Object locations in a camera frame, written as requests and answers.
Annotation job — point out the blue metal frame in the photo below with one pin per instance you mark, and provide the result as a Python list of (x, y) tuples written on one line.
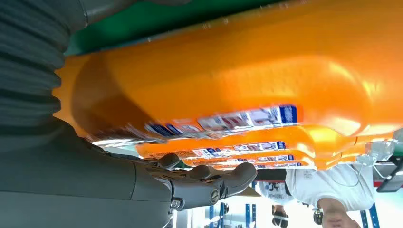
[(248, 215)]

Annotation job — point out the person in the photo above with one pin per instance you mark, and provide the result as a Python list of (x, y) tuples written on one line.
[(274, 192), (330, 185)]

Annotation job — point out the green table board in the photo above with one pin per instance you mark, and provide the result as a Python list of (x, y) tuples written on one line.
[(132, 25)]

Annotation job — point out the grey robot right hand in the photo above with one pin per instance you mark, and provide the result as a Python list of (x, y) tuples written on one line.
[(78, 188)]

